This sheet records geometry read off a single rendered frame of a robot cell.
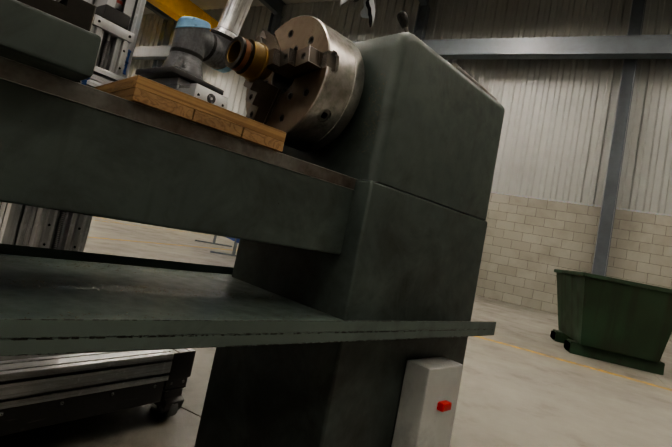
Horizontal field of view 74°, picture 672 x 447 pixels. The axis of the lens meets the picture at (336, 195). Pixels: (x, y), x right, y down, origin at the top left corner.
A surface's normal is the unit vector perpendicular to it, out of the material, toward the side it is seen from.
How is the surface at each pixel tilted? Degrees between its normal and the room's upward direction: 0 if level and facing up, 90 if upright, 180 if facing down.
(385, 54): 90
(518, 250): 90
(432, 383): 90
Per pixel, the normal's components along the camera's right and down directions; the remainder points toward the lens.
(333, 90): 0.64, 0.31
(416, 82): 0.70, 0.08
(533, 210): -0.44, -0.17
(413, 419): -0.69, -0.20
